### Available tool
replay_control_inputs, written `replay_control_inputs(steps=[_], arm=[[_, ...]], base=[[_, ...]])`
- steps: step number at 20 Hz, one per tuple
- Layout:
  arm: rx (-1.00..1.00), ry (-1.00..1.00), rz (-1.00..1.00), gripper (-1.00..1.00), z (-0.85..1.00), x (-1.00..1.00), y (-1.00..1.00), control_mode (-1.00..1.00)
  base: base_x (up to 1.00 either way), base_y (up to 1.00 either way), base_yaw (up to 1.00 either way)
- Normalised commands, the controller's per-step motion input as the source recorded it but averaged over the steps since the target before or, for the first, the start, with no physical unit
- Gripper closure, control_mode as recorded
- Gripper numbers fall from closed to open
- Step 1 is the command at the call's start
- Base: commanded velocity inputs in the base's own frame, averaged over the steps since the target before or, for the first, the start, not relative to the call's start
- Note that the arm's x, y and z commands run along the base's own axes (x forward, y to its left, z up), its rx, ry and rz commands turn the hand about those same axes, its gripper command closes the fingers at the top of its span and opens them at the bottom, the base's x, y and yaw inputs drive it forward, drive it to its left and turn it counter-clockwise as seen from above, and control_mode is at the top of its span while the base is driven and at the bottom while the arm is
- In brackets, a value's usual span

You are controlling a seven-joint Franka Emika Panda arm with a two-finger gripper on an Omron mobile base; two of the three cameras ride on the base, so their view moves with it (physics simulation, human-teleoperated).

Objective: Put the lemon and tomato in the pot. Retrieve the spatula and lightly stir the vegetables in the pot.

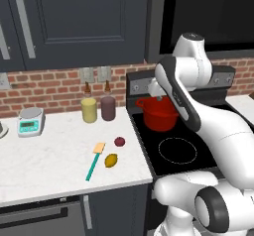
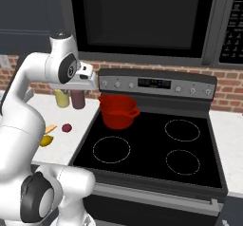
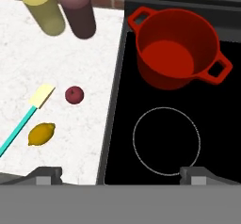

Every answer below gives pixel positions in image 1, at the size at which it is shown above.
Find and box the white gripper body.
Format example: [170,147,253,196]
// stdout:
[147,78,168,99]

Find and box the red pot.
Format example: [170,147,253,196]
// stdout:
[135,95,181,133]

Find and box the dark red tomato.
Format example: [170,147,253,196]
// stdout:
[113,136,126,148]

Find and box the yellow lemon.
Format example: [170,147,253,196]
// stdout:
[103,153,119,170]

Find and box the teal spatula with orange blade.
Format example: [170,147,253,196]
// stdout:
[84,142,107,182]

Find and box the dark maroon bottle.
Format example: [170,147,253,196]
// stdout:
[99,79,117,122]

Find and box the black hob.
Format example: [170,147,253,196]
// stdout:
[125,64,254,178]

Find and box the yellow bottle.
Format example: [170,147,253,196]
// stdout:
[80,81,99,125]

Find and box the black extractor hood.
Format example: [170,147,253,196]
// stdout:
[144,0,254,64]

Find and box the dark grey cupboard door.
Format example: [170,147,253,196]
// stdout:
[80,183,151,236]
[4,0,151,71]
[0,0,26,73]

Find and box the dark grey lower cupboard door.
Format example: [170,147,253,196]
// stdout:
[80,183,151,236]

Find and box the white kitchen scale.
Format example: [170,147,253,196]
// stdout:
[16,106,47,139]

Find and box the grey round appliance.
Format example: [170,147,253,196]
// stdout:
[0,120,10,140]

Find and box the grey dishwasher front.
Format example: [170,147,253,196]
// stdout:
[0,195,83,236]

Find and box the grey wall socket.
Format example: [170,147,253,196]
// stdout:
[78,66,95,84]
[96,65,113,83]
[0,72,11,91]

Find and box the grey lower cupboard handle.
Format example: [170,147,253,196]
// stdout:
[82,194,94,231]

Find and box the grey cupboard door handle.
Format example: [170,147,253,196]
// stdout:
[0,23,11,61]
[12,0,37,59]

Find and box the black dishwasher handle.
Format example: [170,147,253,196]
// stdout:
[0,206,69,230]

